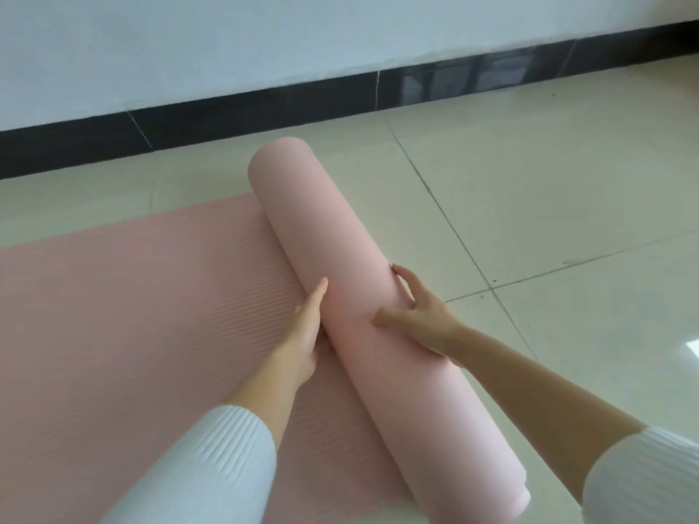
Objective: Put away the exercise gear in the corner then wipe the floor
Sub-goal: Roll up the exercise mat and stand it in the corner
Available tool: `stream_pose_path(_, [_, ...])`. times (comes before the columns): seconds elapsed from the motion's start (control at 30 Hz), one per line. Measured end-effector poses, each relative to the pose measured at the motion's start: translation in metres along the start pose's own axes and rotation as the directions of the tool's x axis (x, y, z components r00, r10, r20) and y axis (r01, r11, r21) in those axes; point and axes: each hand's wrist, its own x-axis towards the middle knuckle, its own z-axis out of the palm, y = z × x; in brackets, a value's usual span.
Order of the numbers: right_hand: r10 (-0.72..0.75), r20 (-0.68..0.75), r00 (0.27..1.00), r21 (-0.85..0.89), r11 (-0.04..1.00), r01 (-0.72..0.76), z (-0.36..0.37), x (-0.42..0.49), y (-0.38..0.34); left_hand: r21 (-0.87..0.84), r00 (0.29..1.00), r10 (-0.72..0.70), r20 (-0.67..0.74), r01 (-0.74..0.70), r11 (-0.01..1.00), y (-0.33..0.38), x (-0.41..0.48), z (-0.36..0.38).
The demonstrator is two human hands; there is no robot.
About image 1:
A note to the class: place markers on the person's right hand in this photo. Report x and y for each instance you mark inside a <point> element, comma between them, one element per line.
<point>426,321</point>

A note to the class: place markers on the pink yoga mat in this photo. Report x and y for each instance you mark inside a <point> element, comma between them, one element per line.
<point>136,321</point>

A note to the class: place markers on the black baseboard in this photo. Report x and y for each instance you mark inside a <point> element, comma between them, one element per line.
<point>218,117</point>

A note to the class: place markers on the person's left hand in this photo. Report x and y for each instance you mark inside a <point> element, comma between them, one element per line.
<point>303,343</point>

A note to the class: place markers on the person's right forearm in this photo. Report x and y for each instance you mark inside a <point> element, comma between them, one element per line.
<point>573,414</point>

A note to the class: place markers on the person's left forearm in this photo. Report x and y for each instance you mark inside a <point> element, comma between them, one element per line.
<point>218,463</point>

